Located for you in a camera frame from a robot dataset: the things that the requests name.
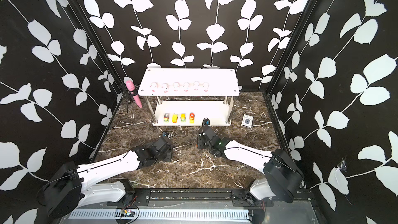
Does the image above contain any yellow orange dump truck toy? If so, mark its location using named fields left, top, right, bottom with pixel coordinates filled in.
left=172, top=114, right=178, bottom=123

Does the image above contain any red toy car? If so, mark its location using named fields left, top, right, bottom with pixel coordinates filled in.
left=189, top=113, right=195, bottom=124

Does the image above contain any green cement mixer truck toy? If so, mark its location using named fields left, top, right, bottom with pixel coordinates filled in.
left=180, top=114, right=186, bottom=122

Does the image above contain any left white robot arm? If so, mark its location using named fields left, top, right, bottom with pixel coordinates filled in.
left=37, top=136, right=173, bottom=220

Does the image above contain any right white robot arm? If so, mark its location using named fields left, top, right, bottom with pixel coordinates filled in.
left=197, top=134, right=304, bottom=205

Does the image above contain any white square tag card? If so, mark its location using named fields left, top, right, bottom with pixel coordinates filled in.
left=241, top=114, right=254, bottom=128

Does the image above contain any white two-tier shelf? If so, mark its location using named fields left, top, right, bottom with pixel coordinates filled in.
left=138, top=68, right=239, bottom=127

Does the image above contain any white perforated vent strip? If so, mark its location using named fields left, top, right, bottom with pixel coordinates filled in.
left=68, top=208, right=251, bottom=222

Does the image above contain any small green circuit board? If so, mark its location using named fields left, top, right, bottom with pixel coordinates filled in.
left=118, top=209, right=136, bottom=219

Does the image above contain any pink microphone on stand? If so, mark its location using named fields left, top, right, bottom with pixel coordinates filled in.
left=122, top=80, right=143, bottom=109

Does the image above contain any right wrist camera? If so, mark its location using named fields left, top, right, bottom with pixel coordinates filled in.
left=198, top=118, right=216, bottom=142

